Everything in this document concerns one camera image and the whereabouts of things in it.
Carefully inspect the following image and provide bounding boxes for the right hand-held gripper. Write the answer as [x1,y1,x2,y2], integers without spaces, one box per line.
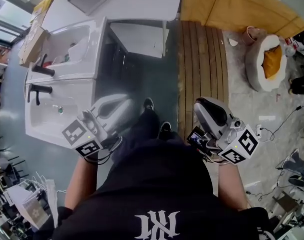
[194,96,260,165]

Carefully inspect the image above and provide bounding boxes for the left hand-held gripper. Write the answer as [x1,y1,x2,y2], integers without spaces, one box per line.
[62,93,134,158]

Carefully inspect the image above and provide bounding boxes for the person's right forearm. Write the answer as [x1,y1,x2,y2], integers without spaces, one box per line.
[211,162,249,212]

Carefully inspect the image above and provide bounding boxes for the person's left forearm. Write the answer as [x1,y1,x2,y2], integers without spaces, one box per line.
[64,156,100,211]

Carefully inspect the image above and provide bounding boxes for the person's left black shoe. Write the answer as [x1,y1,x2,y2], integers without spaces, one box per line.
[143,97,155,112]

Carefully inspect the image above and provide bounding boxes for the person's black shoe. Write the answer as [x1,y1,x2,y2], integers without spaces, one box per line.
[143,97,155,112]
[159,121,172,140]

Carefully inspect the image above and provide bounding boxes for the person's black trousers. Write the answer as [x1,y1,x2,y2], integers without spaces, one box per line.
[128,108,186,147]

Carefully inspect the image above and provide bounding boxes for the wooden slatted platform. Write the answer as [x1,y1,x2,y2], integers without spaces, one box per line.
[177,20,230,141]

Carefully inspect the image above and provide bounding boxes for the person's right black shoe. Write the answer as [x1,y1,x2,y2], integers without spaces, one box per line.
[159,121,172,140]

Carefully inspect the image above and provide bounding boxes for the dark cabinet with white panel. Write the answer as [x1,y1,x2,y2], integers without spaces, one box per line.
[93,18,170,97]

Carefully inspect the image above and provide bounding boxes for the grey round pet bed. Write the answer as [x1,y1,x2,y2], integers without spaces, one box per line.
[244,33,287,93]

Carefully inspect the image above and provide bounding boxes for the white sink basin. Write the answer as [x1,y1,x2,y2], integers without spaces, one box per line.
[24,78,134,150]
[26,17,108,82]

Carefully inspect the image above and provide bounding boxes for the black faucet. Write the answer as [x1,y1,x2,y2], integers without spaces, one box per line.
[27,83,53,107]
[31,53,56,77]

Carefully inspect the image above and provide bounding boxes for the orange cushion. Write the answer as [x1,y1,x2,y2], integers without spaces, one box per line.
[261,44,283,80]

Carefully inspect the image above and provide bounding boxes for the person's black printed t-shirt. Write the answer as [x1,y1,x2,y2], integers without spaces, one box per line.
[34,133,276,240]

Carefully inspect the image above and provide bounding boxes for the pink pot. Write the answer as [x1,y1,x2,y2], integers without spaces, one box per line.
[242,25,262,46]

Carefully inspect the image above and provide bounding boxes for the black bag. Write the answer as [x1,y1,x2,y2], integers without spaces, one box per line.
[289,75,304,96]

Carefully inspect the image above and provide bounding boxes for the open cardboard box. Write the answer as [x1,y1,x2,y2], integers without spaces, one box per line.
[17,23,52,68]

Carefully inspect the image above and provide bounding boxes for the white table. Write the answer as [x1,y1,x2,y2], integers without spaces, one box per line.
[43,0,183,32]

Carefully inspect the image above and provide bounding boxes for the yellow quilted blanket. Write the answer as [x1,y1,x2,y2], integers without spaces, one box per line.
[179,0,304,40]

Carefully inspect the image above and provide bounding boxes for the black chair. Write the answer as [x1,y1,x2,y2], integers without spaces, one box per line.
[0,128,27,182]

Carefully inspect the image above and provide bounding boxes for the yellow flat cardboard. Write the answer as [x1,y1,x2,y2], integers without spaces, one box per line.
[30,0,56,25]

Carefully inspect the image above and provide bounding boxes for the white paper bag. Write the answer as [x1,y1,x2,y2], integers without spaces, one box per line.
[6,178,59,231]

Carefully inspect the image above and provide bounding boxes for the small black camera with screen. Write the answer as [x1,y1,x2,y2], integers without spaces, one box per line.
[186,125,206,149]

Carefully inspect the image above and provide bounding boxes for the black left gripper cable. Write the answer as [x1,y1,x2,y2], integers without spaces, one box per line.
[83,135,124,165]

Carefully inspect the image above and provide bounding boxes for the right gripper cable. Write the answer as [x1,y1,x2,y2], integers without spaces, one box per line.
[201,147,230,165]

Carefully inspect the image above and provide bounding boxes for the black floor cable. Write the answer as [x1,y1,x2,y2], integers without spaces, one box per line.
[260,105,303,144]

